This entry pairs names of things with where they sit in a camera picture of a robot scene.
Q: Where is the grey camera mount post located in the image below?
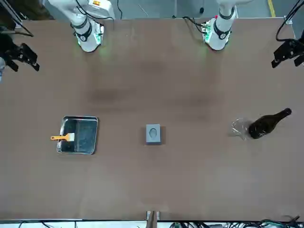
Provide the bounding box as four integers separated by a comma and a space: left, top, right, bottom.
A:
146, 210, 162, 228

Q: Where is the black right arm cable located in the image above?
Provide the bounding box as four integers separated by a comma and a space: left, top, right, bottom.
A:
0, 22, 34, 38

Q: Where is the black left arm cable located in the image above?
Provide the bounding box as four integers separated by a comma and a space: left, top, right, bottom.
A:
275, 0, 301, 43

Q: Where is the white box with orange label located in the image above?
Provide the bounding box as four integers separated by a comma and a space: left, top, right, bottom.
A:
87, 0, 116, 19

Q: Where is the dark brown glass bottle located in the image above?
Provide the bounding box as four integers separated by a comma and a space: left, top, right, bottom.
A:
248, 108, 292, 140

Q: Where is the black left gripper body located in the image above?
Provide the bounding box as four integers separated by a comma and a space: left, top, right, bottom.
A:
287, 38, 304, 59

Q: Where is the black left base cable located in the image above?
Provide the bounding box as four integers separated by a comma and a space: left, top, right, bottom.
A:
182, 16, 206, 33

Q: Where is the grey part base block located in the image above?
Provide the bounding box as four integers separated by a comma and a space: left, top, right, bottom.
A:
145, 123, 162, 146

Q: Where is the square metal paint tray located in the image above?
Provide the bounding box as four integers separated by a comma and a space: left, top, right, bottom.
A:
56, 115, 99, 155

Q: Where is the orange handled paint brush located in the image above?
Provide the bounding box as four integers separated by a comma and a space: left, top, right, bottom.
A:
50, 133, 75, 143

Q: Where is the black table edge cable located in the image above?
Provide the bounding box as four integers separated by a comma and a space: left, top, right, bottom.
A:
281, 215, 301, 223

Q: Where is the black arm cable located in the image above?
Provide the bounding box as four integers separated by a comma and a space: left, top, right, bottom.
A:
275, 0, 301, 43
0, 22, 34, 38

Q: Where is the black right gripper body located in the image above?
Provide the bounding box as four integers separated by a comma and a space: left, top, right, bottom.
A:
0, 33, 23, 66

